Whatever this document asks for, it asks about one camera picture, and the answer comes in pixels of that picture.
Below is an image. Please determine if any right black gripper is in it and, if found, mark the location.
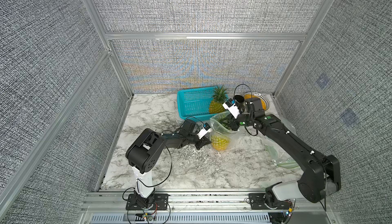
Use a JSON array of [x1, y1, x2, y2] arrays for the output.
[[220, 113, 256, 132]]

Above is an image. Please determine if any black mug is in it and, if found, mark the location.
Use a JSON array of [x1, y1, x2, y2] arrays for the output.
[[233, 95, 245, 108]]

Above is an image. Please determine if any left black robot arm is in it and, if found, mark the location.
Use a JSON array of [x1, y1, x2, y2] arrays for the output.
[[126, 118, 211, 210]]

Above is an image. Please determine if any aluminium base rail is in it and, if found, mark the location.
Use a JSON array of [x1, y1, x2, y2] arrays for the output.
[[77, 189, 343, 224]]

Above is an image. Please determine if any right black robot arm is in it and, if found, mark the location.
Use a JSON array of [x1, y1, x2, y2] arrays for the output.
[[222, 98, 342, 209]]

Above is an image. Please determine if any clear green zip-top bag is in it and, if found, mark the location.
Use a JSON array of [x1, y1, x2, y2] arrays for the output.
[[264, 116, 302, 169]]

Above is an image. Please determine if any teal plastic basket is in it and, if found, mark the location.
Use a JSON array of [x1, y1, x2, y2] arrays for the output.
[[177, 86, 217, 121]]

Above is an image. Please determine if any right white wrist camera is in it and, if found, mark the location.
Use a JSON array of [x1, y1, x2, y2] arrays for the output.
[[222, 98, 241, 119]]

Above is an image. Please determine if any yellow pineapple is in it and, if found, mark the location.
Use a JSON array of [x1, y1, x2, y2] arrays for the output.
[[209, 85, 227, 114]]

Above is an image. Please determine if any patterned bowl with yellow food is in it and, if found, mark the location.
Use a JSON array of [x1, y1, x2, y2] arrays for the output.
[[244, 92, 270, 111]]

